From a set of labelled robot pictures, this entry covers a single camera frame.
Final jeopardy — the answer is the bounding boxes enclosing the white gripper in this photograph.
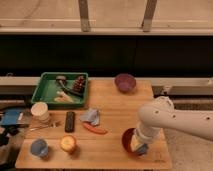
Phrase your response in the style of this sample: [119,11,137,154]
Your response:
[130,123,160,152]

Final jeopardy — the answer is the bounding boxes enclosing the blue sponge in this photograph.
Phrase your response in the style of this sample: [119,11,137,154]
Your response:
[135,144,148,155]

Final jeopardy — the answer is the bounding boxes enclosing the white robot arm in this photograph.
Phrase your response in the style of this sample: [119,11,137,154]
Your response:
[130,96,213,153]

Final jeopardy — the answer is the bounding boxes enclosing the red bowl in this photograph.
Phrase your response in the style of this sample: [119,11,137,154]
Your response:
[122,128,142,157]

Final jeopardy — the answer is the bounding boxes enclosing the purple bowl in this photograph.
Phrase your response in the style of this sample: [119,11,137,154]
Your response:
[114,73,136,93]

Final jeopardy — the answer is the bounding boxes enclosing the red chili pepper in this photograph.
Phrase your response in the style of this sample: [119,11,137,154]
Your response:
[82,122,108,135]

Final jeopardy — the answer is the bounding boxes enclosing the crumpled blue cloth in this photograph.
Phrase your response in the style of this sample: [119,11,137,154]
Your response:
[80,108,100,126]

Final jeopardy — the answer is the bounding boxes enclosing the black remote control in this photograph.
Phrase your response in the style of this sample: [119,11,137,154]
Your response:
[65,111,75,133]

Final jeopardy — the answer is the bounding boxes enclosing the pine cone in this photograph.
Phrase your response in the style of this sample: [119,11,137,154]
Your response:
[72,75,86,93]

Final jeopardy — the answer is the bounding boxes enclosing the metal spoon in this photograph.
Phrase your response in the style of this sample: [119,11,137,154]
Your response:
[30,122,60,131]

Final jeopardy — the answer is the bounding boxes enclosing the pale corn husk piece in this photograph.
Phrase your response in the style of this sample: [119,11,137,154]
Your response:
[54,91,74,103]

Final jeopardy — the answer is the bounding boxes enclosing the green plastic tray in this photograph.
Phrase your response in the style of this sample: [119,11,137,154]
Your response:
[31,72,88,109]

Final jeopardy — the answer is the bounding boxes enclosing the blue cup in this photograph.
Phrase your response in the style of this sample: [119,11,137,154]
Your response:
[30,139,48,157]

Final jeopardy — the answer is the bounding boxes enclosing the white paper cup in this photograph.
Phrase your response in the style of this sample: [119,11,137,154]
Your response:
[31,102,50,123]

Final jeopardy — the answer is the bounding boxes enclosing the blue box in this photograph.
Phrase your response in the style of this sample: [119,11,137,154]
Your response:
[0,109,23,126]

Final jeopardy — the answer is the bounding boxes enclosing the dark handled brush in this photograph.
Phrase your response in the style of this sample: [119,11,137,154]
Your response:
[56,75,83,97]

